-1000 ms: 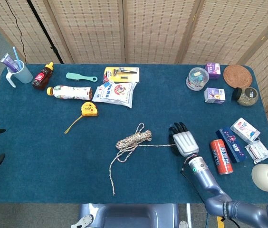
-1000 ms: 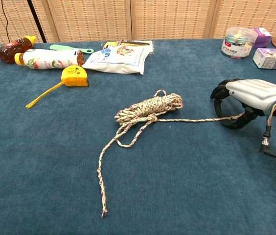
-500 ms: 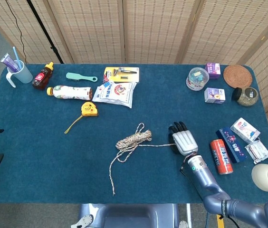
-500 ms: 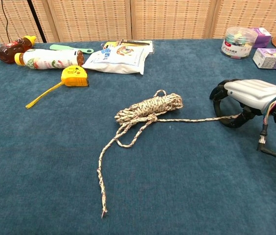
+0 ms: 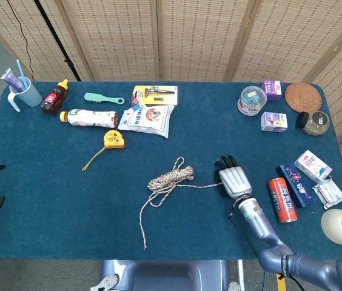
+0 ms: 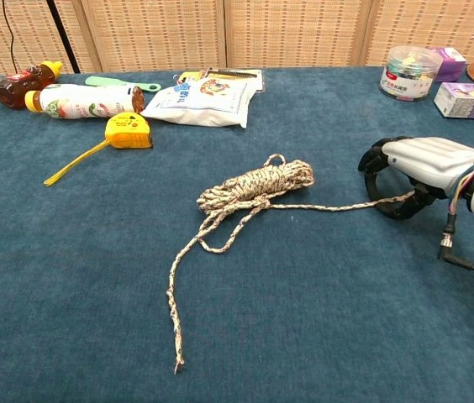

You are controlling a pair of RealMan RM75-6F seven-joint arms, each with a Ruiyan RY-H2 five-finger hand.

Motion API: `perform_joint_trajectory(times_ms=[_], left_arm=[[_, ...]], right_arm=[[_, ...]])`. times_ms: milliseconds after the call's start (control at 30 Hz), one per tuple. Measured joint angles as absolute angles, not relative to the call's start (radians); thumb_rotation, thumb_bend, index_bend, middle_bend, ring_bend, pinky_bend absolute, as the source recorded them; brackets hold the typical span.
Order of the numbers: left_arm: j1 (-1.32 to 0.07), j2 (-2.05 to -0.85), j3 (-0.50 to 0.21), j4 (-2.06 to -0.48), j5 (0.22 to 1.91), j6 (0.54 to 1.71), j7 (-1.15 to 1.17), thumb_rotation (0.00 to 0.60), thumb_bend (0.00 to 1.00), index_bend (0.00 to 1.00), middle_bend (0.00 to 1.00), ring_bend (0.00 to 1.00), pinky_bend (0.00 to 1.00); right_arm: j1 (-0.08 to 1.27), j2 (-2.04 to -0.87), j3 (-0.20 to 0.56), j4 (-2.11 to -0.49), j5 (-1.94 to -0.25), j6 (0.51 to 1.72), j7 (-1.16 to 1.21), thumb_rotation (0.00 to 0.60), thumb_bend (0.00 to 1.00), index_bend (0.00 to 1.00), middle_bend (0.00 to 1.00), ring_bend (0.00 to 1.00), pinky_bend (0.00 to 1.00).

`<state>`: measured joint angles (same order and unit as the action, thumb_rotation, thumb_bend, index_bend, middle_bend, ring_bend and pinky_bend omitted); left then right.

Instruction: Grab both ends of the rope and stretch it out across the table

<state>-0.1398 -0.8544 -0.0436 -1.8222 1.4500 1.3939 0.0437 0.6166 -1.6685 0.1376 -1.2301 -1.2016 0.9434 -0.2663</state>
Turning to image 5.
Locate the thin black hanging cable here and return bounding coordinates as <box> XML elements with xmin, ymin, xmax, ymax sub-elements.
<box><xmin>6</xmin><ymin>0</ymin><xmax>35</xmax><ymax>80</ymax></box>

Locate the long dark blue box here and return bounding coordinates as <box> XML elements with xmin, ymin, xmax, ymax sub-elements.
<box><xmin>275</xmin><ymin>161</ymin><xmax>317</xmax><ymax>209</ymax></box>

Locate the light blue cup white handle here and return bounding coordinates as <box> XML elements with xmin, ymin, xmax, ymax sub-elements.
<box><xmin>7</xmin><ymin>76</ymin><xmax>43</xmax><ymax>113</ymax></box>

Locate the razor in yellow blister pack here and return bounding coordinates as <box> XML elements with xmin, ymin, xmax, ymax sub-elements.
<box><xmin>132</xmin><ymin>85</ymin><xmax>179</xmax><ymax>106</ymax></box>

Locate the black tripod pole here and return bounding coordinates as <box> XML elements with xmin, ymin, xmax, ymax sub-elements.
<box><xmin>33</xmin><ymin>0</ymin><xmax>82</xmax><ymax>82</ymax></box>

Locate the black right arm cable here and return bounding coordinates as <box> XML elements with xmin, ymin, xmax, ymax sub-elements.
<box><xmin>227</xmin><ymin>211</ymin><xmax>307</xmax><ymax>291</ymax></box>

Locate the white table leg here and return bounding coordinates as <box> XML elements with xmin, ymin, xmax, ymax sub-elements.
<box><xmin>236</xmin><ymin>259</ymin><xmax>246</xmax><ymax>291</ymax></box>

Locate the blue felt table cover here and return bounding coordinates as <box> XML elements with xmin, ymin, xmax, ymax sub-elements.
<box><xmin>0</xmin><ymin>81</ymin><xmax>342</xmax><ymax>261</ymax></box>

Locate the white label drink bottle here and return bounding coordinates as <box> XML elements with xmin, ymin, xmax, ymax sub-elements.
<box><xmin>59</xmin><ymin>109</ymin><xmax>119</xmax><ymax>129</ymax></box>

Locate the beige braided rope bundle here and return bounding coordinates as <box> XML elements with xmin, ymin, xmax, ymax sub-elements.
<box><xmin>139</xmin><ymin>156</ymin><xmax>225</xmax><ymax>251</ymax></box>

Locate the glass jar black lid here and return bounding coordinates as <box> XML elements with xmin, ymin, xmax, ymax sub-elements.
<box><xmin>295</xmin><ymin>110</ymin><xmax>331</xmax><ymax>136</ymax></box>

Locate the white snack packet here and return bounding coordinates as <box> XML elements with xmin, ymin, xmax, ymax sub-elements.
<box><xmin>312</xmin><ymin>178</ymin><xmax>342</xmax><ymax>210</ymax></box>

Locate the clear tub of binder clips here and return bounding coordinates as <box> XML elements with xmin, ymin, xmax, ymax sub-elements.
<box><xmin>236</xmin><ymin>85</ymin><xmax>267</xmax><ymax>116</ymax></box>

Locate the purple toothpaste tube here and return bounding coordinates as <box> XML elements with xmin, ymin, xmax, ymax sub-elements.
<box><xmin>0</xmin><ymin>67</ymin><xmax>26</xmax><ymax>93</ymax></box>

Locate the white milk carton red print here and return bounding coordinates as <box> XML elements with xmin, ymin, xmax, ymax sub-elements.
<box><xmin>293</xmin><ymin>150</ymin><xmax>333</xmax><ymax>184</ymax></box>

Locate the light blue toothbrush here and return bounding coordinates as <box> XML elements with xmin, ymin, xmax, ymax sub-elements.
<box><xmin>16</xmin><ymin>59</ymin><xmax>29</xmax><ymax>90</ymax></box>

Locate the beige upturned bowl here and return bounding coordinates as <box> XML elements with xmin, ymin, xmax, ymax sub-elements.
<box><xmin>320</xmin><ymin>208</ymin><xmax>342</xmax><ymax>245</ymax></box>

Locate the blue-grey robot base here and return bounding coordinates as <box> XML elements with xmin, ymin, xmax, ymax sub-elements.
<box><xmin>90</xmin><ymin>259</ymin><xmax>241</xmax><ymax>291</ymax></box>

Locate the bamboo folding screen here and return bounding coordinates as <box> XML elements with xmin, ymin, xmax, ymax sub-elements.
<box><xmin>0</xmin><ymin>0</ymin><xmax>342</xmax><ymax>219</ymax></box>

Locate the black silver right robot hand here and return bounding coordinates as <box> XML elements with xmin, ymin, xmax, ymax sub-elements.
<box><xmin>214</xmin><ymin>155</ymin><xmax>253</xmax><ymax>200</ymax></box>

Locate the red orange drink can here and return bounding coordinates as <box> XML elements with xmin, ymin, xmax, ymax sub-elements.
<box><xmin>267</xmin><ymin>177</ymin><xmax>298</xmax><ymax>224</ymax></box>

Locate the round woven brown coaster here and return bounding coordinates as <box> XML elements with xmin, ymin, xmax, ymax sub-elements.
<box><xmin>284</xmin><ymin>82</ymin><xmax>323</xmax><ymax>113</ymax></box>

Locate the yellow tape measure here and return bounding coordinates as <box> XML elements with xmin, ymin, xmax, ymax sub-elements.
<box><xmin>81</xmin><ymin>129</ymin><xmax>127</xmax><ymax>172</ymax></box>

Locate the mint green brush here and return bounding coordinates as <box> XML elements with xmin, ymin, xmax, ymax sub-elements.
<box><xmin>84</xmin><ymin>92</ymin><xmax>126</xmax><ymax>105</ymax></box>

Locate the brown honey bottle yellow cap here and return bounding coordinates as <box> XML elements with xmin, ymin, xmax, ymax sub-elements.
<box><xmin>40</xmin><ymin>78</ymin><xmax>69</xmax><ymax>116</ymax></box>

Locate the small purple white carton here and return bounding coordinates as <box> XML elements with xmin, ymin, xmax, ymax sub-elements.
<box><xmin>261</xmin><ymin>79</ymin><xmax>283</xmax><ymax>102</ymax></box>
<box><xmin>260</xmin><ymin>111</ymin><xmax>289</xmax><ymax>133</ymax></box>

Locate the white powder bag blue print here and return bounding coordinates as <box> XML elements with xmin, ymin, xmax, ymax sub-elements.
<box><xmin>118</xmin><ymin>102</ymin><xmax>175</xmax><ymax>139</ymax></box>

